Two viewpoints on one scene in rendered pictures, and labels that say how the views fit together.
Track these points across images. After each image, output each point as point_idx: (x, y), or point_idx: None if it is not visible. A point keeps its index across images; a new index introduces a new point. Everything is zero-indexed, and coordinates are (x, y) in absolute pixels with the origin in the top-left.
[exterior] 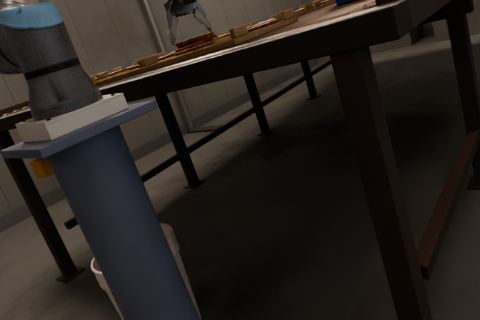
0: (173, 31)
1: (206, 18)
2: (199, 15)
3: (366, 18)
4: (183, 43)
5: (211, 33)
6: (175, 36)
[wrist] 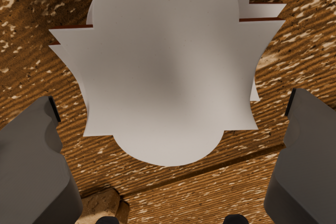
0: (318, 118)
1: (1, 136)
2: (26, 172)
3: None
4: (266, 18)
5: (69, 26)
6: (298, 95)
